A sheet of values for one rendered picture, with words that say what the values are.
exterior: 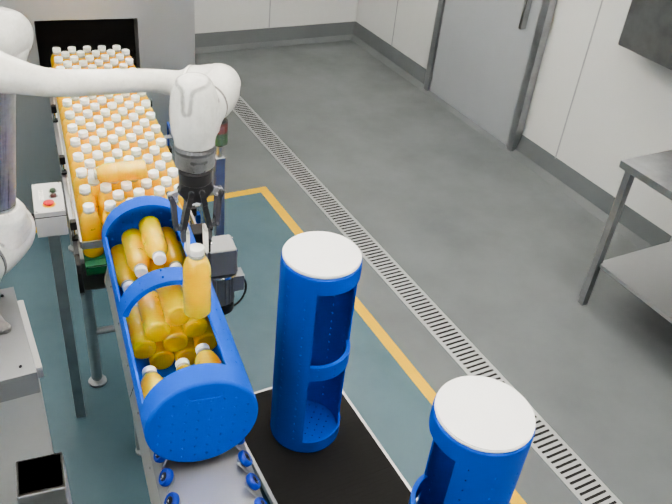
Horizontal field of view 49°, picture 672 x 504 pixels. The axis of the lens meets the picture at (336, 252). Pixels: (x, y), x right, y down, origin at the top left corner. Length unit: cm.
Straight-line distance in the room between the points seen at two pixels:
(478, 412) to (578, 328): 220
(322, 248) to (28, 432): 110
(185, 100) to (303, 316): 117
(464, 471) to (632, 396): 199
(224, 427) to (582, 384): 235
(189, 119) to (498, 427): 114
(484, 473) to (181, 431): 80
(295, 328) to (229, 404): 80
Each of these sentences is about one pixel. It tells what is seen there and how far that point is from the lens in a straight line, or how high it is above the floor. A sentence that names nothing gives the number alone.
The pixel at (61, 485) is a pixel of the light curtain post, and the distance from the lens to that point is 105.
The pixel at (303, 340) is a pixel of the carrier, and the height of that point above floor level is 75.
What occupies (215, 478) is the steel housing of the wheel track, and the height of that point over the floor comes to 93.
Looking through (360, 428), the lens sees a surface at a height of 15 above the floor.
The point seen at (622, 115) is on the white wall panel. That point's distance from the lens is 518.
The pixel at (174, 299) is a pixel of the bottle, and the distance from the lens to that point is 211.
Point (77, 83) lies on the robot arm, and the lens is 176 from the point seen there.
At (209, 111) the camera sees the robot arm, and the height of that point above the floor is 184.
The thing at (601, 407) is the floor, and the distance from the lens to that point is 383.
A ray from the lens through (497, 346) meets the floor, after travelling 395.
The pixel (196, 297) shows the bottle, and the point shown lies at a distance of 189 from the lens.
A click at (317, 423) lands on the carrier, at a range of 316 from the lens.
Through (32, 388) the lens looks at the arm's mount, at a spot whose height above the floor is 102.
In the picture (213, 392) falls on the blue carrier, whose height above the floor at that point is 119.
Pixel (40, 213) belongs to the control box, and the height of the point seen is 110.
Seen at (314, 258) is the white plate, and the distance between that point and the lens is 254.
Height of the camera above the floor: 252
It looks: 35 degrees down
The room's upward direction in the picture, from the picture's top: 7 degrees clockwise
